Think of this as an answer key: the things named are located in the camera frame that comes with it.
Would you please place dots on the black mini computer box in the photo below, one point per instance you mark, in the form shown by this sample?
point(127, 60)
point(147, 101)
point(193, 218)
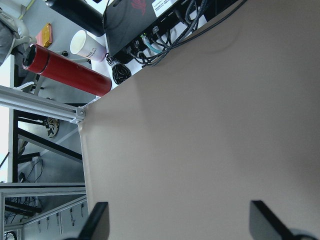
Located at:
point(124, 21)

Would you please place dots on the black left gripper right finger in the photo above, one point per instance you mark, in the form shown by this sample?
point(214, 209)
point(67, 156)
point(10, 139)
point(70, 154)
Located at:
point(265, 225)

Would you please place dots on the black cylinder bottle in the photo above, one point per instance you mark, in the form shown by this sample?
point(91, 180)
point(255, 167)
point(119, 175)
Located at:
point(80, 13)

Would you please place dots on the yellow orange box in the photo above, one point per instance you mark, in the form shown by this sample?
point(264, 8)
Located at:
point(46, 35)

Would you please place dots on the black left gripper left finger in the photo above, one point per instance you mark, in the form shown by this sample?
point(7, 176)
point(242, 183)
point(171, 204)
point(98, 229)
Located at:
point(97, 226)

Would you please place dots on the aluminium frame post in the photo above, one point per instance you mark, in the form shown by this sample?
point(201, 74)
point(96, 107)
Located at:
point(18, 100)

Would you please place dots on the white paper cup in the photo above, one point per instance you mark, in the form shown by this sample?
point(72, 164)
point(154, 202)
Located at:
point(85, 46)

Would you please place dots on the red thermos bottle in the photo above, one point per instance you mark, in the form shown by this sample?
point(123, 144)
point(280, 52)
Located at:
point(49, 64)

